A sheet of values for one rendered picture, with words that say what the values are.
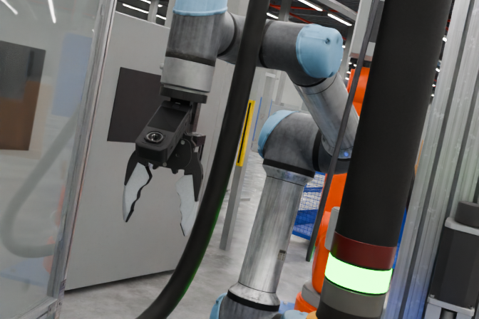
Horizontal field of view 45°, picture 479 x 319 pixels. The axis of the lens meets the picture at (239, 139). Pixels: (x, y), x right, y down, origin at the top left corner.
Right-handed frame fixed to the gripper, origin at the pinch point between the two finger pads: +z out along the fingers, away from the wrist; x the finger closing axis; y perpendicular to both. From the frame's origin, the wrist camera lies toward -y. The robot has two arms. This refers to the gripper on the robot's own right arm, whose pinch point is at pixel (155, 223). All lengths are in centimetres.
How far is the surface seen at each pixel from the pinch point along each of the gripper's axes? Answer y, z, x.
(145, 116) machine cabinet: 352, 9, 118
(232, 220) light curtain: 538, 114, 60
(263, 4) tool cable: -56, -25, -18
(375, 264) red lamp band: -52, -14, -26
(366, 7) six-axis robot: 346, -101, -30
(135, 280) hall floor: 380, 148, 109
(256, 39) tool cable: -56, -23, -18
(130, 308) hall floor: 322, 148, 92
